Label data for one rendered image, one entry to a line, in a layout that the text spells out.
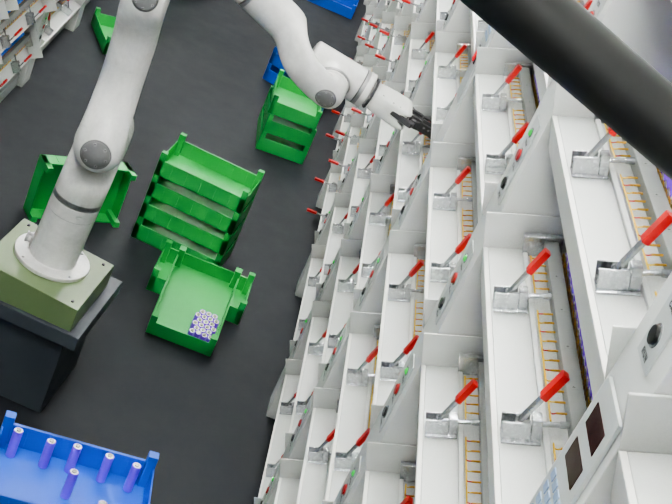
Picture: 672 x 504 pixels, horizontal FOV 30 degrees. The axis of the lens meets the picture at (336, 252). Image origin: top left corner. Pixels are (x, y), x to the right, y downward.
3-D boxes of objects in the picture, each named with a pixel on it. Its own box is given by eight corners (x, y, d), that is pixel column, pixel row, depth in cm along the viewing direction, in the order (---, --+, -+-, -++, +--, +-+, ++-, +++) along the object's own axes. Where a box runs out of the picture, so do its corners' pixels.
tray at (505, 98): (479, 244, 174) (487, 152, 167) (473, 96, 228) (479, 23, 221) (626, 254, 172) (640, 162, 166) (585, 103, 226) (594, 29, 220)
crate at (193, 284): (210, 357, 362) (217, 340, 356) (144, 331, 360) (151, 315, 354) (236, 285, 383) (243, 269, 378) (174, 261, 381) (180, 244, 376)
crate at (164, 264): (145, 289, 379) (153, 268, 375) (159, 258, 397) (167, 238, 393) (237, 325, 382) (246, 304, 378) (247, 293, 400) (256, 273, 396)
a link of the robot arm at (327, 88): (251, 2, 262) (351, 100, 272) (270, -33, 274) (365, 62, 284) (224, 26, 267) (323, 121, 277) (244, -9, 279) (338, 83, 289)
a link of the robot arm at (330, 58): (363, 84, 277) (371, 63, 284) (312, 53, 274) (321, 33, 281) (345, 110, 282) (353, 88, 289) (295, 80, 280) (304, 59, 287)
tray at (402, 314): (368, 456, 191) (372, 380, 185) (387, 272, 245) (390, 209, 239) (501, 466, 190) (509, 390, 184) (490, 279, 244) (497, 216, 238)
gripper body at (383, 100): (359, 96, 290) (400, 120, 292) (356, 111, 281) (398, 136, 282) (376, 70, 286) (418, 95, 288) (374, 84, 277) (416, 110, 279)
